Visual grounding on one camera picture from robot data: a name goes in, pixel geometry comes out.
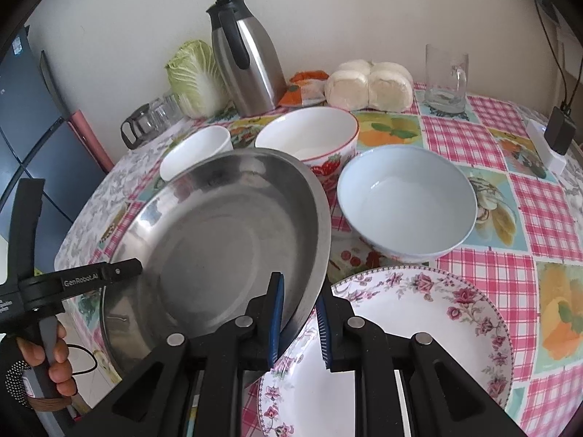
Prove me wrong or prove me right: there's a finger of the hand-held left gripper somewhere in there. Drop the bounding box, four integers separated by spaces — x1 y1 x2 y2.
106 258 143 285

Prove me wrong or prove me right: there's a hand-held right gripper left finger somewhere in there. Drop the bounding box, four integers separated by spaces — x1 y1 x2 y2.
86 272 285 437

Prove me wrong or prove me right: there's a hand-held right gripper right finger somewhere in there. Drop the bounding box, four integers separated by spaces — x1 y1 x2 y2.
316 292 529 437

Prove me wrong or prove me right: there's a floral print plate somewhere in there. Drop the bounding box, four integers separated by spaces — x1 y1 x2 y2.
258 266 513 437

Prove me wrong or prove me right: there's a steel round basin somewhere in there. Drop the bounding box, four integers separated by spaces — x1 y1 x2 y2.
101 148 332 374

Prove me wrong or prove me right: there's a white square bowl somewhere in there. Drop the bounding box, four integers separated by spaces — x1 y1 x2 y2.
159 125 234 182

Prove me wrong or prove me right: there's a pale blue bowl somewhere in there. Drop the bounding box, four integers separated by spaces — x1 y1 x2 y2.
337 146 478 263

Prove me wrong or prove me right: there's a red rimmed strawberry bowl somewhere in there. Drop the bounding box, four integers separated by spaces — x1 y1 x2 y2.
254 107 360 192

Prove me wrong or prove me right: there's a person's left forearm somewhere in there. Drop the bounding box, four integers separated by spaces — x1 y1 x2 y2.
0 339 76 424

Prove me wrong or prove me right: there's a person's left hand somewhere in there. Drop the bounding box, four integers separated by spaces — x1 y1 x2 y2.
17 321 78 398

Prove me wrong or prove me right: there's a grey floral tablecloth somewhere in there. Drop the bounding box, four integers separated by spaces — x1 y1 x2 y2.
55 116 210 274

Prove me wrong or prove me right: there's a pink board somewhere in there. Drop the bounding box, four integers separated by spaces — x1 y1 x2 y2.
68 109 114 174

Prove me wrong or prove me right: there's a dark blue refrigerator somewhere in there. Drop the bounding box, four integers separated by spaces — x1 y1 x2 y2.
0 27 107 283

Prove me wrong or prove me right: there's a clear drinking glass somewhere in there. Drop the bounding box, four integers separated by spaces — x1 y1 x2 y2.
163 93 184 123
149 99 171 128

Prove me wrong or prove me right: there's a napa cabbage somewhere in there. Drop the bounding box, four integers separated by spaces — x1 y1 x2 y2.
165 39 228 119

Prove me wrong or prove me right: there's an orange snack packet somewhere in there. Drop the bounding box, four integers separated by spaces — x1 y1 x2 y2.
279 71 329 107

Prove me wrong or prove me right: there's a checkered fruit print tablecloth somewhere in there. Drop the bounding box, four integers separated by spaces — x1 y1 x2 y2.
79 86 583 437

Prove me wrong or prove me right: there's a clear plastic packet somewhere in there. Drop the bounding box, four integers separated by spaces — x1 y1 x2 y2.
298 79 326 103

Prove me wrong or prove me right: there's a stainless steel thermos jug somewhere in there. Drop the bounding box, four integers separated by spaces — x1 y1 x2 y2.
206 0 287 118

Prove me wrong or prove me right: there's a bag of steamed buns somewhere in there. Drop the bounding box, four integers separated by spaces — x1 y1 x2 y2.
325 59 414 112

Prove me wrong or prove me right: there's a glass mug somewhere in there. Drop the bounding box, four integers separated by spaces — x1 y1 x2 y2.
424 44 470 114

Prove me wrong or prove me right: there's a white power strip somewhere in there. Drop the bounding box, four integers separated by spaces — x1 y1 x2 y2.
528 119 568 174

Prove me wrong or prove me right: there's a black charger adapter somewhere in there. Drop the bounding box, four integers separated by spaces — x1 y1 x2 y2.
547 107 575 155

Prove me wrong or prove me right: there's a glass teapot black handle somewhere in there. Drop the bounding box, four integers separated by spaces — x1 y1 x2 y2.
121 104 158 149

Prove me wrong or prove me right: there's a black cable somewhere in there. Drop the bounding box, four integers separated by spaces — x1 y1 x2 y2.
531 0 572 111

